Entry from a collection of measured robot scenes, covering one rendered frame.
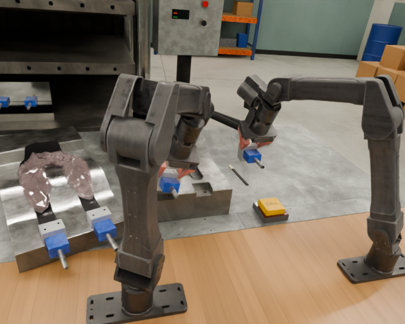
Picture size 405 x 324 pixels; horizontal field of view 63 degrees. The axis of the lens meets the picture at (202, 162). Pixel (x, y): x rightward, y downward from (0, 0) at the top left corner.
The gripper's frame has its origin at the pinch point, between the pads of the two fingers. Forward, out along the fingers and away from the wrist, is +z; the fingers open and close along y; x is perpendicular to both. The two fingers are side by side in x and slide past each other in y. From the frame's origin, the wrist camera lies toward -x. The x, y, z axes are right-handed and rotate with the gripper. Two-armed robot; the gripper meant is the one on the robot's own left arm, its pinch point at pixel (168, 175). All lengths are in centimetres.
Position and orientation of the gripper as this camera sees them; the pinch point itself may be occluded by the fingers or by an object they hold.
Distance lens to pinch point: 88.1
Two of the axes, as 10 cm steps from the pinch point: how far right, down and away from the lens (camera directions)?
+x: 1.7, 7.3, -6.6
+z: -3.5, 6.7, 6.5
